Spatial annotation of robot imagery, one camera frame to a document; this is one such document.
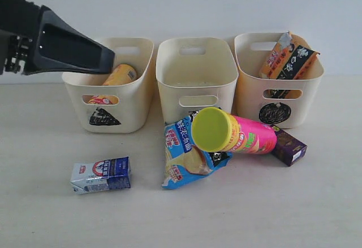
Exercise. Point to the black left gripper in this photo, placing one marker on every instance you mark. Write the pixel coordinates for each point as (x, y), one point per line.
(34, 39)

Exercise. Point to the yellow chips can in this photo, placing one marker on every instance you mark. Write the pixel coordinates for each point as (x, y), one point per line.
(121, 75)

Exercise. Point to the white blue milk carton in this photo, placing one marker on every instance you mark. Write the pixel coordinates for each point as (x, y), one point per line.
(100, 176)

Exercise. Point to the pink chips can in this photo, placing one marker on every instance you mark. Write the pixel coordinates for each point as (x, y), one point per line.
(214, 130)

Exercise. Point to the orange black noodle bag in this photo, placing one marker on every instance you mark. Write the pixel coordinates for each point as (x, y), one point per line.
(290, 59)

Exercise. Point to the cream bin with triangle mark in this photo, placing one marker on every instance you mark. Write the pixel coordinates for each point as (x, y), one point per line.
(119, 108)

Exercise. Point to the cream middle bin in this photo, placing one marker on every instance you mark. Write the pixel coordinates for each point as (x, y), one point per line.
(193, 73)

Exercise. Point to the blue noodle bag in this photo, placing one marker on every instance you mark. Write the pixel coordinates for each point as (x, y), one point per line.
(184, 161)

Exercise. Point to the cream bin with circle mark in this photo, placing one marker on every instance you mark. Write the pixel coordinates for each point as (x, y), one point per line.
(285, 103)

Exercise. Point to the purple small box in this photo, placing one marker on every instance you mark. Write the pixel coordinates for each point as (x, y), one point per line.
(288, 149)

